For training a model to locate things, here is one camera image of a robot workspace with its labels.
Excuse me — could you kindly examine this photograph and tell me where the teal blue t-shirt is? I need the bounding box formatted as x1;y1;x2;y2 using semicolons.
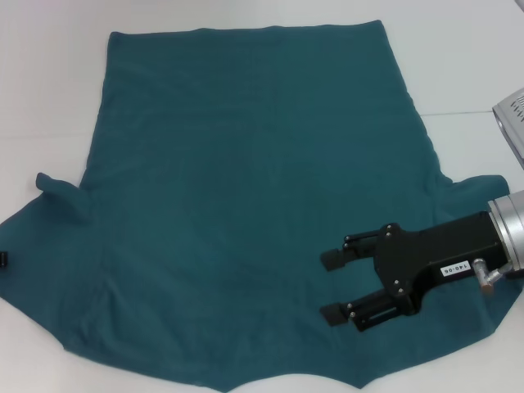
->
0;19;522;393

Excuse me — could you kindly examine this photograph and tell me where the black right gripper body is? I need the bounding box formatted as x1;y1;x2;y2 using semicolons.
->
374;223;504;317

